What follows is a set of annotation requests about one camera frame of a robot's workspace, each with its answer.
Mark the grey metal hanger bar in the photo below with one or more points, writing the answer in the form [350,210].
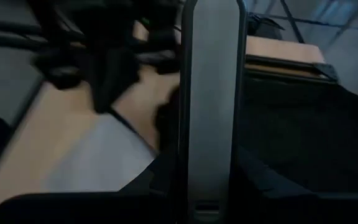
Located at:
[213,93]

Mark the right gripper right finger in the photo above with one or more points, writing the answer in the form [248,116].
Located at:
[250,180]

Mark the black backpack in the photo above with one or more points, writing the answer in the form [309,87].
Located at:
[306,124]

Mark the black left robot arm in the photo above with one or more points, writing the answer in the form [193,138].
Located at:
[57,18]

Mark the large clear mesh pouch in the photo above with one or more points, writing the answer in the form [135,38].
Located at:
[98,155]

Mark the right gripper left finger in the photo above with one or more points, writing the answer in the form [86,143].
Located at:
[166,180]

